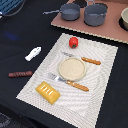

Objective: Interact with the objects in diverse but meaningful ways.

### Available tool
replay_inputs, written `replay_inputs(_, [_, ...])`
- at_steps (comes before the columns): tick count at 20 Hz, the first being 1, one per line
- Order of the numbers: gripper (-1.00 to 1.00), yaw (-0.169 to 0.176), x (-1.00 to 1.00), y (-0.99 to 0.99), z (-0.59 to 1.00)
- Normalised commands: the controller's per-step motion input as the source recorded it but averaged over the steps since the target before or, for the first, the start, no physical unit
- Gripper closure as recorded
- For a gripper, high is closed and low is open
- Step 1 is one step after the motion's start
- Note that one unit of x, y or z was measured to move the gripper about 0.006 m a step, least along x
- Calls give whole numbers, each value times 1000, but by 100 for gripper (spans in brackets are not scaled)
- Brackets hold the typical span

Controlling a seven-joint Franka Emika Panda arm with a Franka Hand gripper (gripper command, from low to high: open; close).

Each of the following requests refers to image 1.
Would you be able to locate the red toy tomato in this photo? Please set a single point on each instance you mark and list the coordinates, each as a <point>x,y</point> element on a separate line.
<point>73,42</point>

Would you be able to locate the yellow toy bread loaf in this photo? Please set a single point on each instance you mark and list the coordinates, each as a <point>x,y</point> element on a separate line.
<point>49,93</point>

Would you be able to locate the brown toy sausage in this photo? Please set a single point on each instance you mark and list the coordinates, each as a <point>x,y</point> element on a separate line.
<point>20,74</point>

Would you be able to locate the round beige plate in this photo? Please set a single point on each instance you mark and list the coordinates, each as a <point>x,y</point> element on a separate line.
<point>72,68</point>

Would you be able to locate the woven beige placemat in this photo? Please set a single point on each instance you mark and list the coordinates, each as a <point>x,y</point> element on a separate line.
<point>74,108</point>

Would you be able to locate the small grey saucepan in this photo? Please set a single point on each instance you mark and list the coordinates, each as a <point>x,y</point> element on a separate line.
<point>69,11</point>

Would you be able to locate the large grey pot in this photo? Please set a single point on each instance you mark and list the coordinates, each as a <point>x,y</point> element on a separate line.
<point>94,15</point>

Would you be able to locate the brown wooden tray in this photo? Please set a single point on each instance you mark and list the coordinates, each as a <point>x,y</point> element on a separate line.
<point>110,29</point>

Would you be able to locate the beige bowl on burner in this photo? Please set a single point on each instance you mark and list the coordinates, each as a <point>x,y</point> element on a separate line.
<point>124,16</point>

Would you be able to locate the fork with wooden handle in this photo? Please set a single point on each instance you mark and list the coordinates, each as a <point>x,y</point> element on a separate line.
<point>71,83</point>

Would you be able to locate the knife with wooden handle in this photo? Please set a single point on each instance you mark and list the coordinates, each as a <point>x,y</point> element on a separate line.
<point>82,58</point>

